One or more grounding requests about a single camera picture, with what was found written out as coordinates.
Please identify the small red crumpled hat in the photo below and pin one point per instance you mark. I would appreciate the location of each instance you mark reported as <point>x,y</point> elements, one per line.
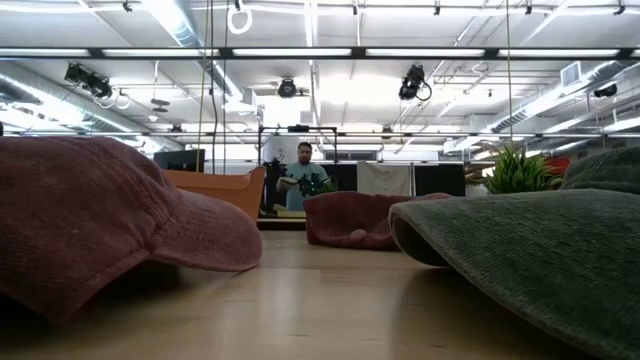
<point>340,215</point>

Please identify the person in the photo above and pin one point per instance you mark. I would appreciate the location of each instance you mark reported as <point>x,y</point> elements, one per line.
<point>305,172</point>

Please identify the grey hanging cloth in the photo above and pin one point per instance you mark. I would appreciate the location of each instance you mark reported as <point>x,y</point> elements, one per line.
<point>382,177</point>

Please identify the orange plastic bin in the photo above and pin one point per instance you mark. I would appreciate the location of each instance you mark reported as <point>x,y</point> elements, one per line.
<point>235,192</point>

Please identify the black partition panel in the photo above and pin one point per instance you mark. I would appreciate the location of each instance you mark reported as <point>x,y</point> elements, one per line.
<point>440,180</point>

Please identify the black computer monitor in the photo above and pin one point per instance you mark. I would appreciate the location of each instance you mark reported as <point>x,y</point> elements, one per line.
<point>177,160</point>

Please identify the white cylinder container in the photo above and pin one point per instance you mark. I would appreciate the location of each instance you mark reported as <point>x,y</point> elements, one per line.
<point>476,190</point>

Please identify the green spiky plant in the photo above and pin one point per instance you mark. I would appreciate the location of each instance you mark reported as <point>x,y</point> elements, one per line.
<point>517,175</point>

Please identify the round black ceiling camera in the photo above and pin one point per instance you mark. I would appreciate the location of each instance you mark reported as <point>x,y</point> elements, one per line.
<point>287,89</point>

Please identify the overhead light bar frame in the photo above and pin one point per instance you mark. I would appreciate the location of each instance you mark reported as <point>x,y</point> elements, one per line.
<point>300,52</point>

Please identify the black ceiling camera cluster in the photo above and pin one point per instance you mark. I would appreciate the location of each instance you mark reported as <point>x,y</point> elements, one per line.
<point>90,80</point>

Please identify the small black ceiling camera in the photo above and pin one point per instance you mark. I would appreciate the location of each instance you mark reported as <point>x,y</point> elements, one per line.
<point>605,91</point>

